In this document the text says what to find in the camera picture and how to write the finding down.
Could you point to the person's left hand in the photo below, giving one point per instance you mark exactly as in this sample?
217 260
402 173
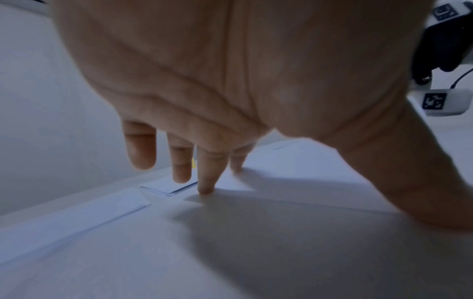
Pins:
259 64

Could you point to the yellow glue stick cap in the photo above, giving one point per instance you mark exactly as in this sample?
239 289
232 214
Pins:
194 164

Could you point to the single white paper sheet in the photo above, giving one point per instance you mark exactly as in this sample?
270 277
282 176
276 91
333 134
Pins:
310 175
171 187

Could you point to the white paper stack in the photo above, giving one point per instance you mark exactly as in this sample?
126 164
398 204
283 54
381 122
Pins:
74 225

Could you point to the black right wristband with markers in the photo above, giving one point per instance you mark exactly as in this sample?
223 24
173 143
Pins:
447 41

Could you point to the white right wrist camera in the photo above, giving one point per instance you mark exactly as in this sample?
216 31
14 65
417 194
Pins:
443 102

